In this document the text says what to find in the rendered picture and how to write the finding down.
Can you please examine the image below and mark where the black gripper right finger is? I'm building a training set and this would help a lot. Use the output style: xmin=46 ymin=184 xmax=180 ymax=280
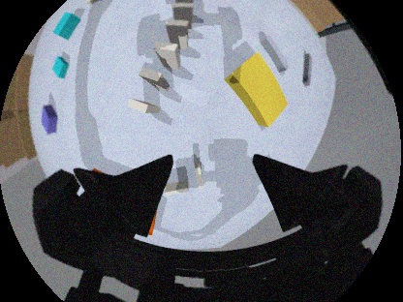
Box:
xmin=252 ymin=154 xmax=349 ymax=232

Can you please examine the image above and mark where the yellow block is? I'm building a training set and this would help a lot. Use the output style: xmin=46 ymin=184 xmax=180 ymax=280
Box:
xmin=225 ymin=51 xmax=288 ymax=127

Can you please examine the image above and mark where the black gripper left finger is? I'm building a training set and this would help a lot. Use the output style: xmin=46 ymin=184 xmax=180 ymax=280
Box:
xmin=74 ymin=154 xmax=173 ymax=237

